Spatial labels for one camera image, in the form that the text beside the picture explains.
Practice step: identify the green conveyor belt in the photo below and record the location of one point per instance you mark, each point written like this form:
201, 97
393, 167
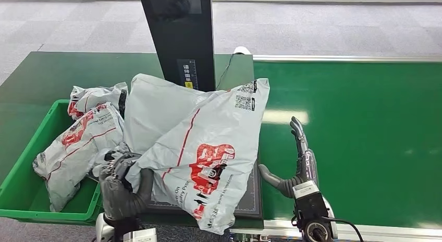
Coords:
362, 130

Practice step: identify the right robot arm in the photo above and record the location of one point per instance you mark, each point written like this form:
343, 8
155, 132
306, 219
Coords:
317, 233

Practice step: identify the aluminium conveyor side rail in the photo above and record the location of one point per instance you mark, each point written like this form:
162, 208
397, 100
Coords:
345, 58
386, 233

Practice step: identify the green plastic delivery bin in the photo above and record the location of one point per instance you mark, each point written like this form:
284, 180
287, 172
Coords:
20, 195

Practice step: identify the black inbound scanner machine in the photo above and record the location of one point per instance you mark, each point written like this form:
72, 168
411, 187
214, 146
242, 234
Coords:
179, 33

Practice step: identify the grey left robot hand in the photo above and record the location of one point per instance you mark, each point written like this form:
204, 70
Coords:
117, 199

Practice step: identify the yellow arrow label sticker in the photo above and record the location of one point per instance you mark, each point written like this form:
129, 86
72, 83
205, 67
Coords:
188, 85

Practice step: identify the small crumpled grey mailer bag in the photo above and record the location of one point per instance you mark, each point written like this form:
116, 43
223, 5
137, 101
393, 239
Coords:
96, 95

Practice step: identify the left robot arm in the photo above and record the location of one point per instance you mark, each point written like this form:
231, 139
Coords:
103, 230

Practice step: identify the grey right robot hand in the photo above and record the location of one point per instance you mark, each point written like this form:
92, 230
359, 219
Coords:
305, 168

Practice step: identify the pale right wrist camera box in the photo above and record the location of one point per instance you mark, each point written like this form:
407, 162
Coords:
307, 195

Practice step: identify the large grey red-print mailer bag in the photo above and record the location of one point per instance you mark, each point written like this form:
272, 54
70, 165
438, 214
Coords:
193, 130

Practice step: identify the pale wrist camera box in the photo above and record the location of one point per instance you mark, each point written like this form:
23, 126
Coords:
140, 235
307, 195

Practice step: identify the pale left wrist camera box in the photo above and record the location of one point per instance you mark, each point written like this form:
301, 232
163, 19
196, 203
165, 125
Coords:
140, 235

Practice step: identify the grey mailer bag red stripe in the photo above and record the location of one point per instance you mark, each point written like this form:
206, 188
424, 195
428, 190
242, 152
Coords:
79, 140

